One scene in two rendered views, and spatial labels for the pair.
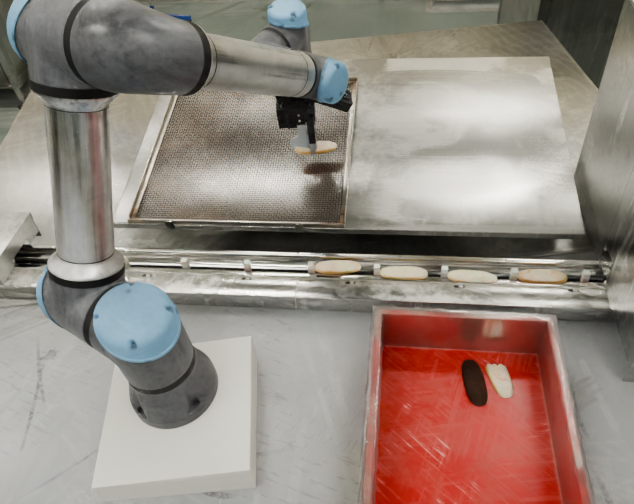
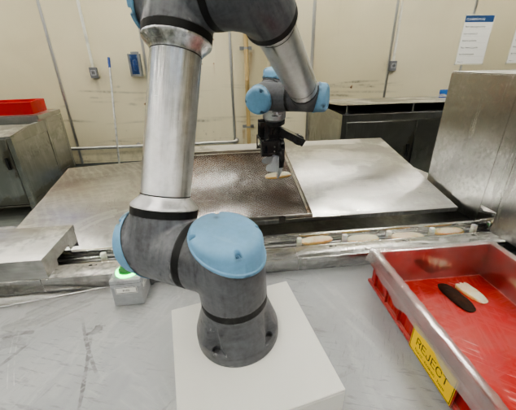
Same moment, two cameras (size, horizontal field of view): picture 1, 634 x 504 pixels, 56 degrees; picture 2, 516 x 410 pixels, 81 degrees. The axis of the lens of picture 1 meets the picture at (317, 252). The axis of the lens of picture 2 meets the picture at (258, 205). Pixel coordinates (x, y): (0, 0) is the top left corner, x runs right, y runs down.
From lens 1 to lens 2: 57 cm
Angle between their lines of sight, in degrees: 23
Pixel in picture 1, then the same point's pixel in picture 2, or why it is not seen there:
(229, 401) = (293, 331)
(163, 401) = (246, 331)
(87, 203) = (181, 136)
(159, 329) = (258, 242)
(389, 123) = (312, 166)
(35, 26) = not seen: outside the picture
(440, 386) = (435, 303)
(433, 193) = (357, 195)
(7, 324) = (50, 311)
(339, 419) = (377, 339)
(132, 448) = (214, 392)
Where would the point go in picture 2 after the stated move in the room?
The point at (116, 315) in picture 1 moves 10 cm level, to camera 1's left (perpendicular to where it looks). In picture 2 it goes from (212, 233) to (142, 245)
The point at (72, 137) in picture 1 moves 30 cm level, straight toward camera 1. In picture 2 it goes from (177, 70) to (338, 73)
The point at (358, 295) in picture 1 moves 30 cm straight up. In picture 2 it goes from (343, 252) to (356, 146)
